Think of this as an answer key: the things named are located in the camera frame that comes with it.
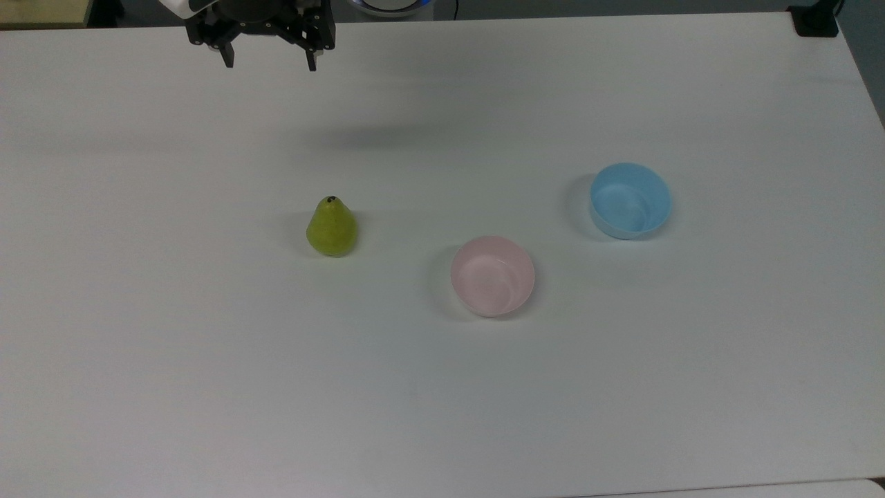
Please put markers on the blue bowl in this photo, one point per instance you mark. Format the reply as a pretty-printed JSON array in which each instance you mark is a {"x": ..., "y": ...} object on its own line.
[{"x": 630, "y": 200}]

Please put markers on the wooden furniture piece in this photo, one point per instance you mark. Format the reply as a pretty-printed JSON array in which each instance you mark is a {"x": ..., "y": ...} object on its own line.
[{"x": 43, "y": 12}]

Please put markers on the pink bowl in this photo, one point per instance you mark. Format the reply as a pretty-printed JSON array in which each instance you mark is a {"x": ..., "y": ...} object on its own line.
[{"x": 492, "y": 276}]

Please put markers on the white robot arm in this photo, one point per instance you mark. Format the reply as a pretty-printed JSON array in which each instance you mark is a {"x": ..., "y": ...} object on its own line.
[{"x": 181, "y": 5}]

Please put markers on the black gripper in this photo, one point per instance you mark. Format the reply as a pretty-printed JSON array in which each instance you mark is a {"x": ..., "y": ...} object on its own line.
[{"x": 263, "y": 24}]

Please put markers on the black table clamp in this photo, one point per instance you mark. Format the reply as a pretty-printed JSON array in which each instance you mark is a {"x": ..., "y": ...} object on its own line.
[{"x": 814, "y": 18}]

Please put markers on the green pear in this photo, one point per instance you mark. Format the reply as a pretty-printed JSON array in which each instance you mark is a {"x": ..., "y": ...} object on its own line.
[{"x": 332, "y": 227}]

